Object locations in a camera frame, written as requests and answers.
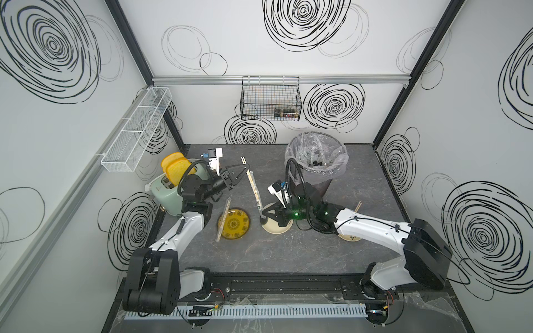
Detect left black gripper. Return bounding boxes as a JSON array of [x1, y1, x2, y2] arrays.
[[200, 166, 248, 205]]

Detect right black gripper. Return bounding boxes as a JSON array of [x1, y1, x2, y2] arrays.
[[260, 198, 314, 228]]

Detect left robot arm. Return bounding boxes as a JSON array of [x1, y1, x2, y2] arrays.
[[122, 160, 250, 315]]

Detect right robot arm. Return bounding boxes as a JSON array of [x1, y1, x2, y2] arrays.
[[261, 180, 452, 299]]

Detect wrapped chopsticks on yellow plate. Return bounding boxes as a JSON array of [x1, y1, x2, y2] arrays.
[[215, 197, 232, 242]]

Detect cream plate with black patch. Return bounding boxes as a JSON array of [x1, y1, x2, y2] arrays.
[[262, 220, 294, 234]]

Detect yellow patterned plate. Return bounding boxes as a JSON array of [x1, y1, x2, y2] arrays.
[[221, 208, 251, 240]]

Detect front yellow bread slice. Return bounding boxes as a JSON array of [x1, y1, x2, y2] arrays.
[[165, 158, 191, 187]]

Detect yellow bread slice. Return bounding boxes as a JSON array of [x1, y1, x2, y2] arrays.
[[161, 152, 184, 172], [165, 158, 191, 187]]

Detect back yellow bread slice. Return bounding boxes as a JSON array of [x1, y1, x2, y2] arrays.
[[161, 152, 184, 172]]

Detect mint green toaster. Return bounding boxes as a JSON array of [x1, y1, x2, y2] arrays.
[[144, 159, 198, 216]]

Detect black mesh trash bin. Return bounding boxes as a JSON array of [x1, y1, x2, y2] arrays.
[[288, 132, 346, 196]]

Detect cream plate with red marks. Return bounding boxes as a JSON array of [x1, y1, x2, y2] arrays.
[[339, 234, 362, 242]]

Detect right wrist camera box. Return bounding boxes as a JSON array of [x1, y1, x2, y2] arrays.
[[268, 180, 290, 208]]

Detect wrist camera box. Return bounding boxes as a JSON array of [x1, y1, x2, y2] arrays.
[[201, 147, 223, 176], [268, 180, 290, 208]]

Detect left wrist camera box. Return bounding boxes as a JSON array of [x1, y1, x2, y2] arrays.
[[201, 147, 223, 176]]

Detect black corrugated cable hose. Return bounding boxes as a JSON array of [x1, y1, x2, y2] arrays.
[[285, 157, 309, 201]]

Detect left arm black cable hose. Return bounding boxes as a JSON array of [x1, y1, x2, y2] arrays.
[[176, 160, 209, 196]]

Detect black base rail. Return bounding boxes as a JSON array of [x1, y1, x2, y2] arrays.
[[180, 272, 384, 303]]

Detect black wire wall basket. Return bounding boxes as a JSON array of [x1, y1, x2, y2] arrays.
[[239, 83, 303, 122]]

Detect aluminium wall rail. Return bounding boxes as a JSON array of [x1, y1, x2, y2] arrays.
[[153, 74, 411, 86]]

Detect white wire wall shelf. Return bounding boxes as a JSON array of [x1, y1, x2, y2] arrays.
[[101, 87, 172, 173]]

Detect white slotted cable duct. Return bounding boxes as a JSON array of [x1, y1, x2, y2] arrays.
[[144, 304, 368, 320]]

